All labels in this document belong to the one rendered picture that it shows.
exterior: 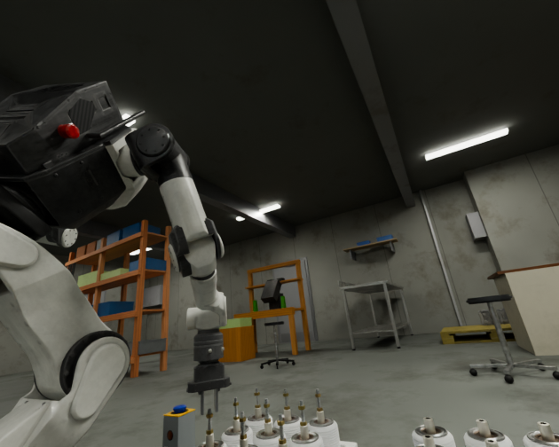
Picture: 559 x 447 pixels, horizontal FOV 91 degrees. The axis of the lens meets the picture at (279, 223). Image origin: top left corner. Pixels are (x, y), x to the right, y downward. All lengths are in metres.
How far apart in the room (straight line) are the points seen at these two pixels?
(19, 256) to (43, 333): 0.16
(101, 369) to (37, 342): 0.13
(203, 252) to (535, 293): 3.47
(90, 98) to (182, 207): 0.34
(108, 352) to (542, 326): 3.64
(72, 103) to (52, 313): 0.46
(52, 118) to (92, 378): 0.55
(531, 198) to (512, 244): 0.95
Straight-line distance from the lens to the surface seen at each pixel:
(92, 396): 0.76
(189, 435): 1.12
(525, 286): 3.79
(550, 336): 3.82
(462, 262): 7.03
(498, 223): 6.80
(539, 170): 7.23
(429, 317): 6.98
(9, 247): 0.72
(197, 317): 0.92
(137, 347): 5.06
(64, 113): 0.80
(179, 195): 0.74
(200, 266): 0.74
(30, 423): 0.77
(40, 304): 0.76
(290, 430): 1.06
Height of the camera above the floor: 0.56
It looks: 20 degrees up
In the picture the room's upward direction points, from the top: 6 degrees counter-clockwise
